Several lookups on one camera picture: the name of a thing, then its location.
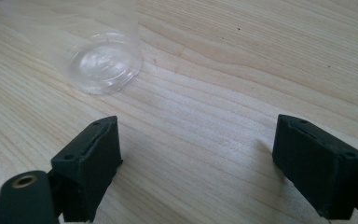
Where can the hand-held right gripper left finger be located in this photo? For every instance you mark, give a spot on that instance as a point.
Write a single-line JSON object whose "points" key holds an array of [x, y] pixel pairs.
{"points": [[87, 168]]}

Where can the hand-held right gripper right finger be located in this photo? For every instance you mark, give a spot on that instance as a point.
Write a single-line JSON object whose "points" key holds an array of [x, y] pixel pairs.
{"points": [[317, 168]]}

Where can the clear plastic cup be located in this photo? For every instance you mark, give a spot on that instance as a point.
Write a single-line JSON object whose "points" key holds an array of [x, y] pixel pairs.
{"points": [[105, 63]]}

